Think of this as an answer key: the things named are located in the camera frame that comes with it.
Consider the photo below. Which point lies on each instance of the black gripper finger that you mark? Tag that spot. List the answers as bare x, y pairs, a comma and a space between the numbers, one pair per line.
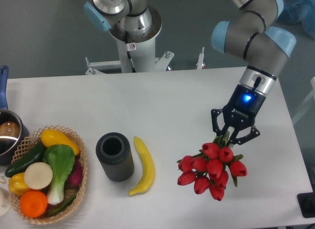
240, 137
227, 119

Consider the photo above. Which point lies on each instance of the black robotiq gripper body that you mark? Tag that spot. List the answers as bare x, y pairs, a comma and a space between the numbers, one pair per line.
242, 108

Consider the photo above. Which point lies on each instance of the red tulip bouquet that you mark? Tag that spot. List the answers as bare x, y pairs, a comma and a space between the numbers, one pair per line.
211, 168

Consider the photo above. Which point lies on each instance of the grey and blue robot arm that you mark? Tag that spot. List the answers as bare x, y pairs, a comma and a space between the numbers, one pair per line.
253, 38

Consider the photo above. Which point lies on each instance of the yellow banana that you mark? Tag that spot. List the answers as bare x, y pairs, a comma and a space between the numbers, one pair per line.
148, 175

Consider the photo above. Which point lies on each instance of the black device at edge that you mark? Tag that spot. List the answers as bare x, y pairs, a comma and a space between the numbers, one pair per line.
307, 204

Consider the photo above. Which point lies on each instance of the dark grey ribbed vase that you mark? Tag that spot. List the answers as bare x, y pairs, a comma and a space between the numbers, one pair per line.
114, 153

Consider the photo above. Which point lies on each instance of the blue plastic bag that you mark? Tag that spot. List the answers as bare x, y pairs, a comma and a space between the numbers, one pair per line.
299, 12

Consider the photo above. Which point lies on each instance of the purple red onion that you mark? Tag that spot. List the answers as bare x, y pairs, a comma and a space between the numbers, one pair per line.
76, 176

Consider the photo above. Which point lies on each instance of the green bok choy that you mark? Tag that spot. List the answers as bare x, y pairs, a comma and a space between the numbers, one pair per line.
61, 160

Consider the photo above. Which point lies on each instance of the yellow squash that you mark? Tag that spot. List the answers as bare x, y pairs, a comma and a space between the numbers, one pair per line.
52, 137

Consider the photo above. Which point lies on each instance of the green chili pepper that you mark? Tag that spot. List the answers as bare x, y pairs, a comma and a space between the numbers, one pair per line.
61, 207

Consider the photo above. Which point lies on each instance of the dark green cucumber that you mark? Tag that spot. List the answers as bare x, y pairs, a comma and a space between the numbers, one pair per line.
34, 155

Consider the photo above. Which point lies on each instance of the white round radish slice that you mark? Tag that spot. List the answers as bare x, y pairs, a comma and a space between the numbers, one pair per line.
38, 176

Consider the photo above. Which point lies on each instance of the woven wicker basket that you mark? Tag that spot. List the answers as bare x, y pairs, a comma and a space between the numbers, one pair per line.
74, 188

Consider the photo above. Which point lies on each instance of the orange fruit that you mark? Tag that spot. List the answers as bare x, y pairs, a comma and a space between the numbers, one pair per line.
33, 203

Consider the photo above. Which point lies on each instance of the yellow bell pepper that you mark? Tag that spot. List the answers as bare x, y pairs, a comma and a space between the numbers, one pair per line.
17, 184

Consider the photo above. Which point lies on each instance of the white garlic piece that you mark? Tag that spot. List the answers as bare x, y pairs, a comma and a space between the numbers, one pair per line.
2, 180

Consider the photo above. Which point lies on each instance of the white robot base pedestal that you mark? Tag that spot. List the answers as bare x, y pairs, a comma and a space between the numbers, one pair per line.
136, 41

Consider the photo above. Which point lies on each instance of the blue handled saucepan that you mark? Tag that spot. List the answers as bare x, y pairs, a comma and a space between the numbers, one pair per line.
12, 129

